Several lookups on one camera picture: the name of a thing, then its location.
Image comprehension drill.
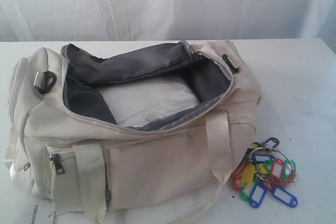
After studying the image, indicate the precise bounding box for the cream duffel bag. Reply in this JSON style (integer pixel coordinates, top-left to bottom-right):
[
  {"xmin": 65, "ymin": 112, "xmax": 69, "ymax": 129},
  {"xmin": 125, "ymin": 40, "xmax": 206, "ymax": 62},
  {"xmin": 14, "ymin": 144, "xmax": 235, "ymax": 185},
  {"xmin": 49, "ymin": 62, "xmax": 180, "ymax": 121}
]
[{"xmin": 4, "ymin": 40, "xmax": 261, "ymax": 223}]

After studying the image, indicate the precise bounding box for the colourful key tag bunch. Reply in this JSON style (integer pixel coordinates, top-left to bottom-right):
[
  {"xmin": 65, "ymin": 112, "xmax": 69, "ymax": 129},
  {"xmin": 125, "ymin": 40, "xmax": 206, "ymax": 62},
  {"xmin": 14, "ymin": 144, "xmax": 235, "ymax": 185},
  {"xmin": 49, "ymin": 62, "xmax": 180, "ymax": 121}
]
[{"xmin": 231, "ymin": 137, "xmax": 299, "ymax": 209}]

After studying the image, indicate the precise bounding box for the white backdrop curtain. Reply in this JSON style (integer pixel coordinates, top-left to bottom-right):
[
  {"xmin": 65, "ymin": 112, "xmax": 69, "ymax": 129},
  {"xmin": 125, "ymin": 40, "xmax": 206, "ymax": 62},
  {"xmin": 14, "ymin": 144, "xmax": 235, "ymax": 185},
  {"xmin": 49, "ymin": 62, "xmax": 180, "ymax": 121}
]
[{"xmin": 1, "ymin": 0, "xmax": 335, "ymax": 44}]

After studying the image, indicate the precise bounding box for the white printed paper sheet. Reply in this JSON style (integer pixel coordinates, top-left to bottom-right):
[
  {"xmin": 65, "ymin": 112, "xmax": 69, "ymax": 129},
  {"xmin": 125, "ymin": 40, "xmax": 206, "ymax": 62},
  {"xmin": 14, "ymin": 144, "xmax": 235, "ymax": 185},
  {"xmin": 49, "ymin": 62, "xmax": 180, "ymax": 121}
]
[{"xmin": 31, "ymin": 203, "xmax": 55, "ymax": 224}]

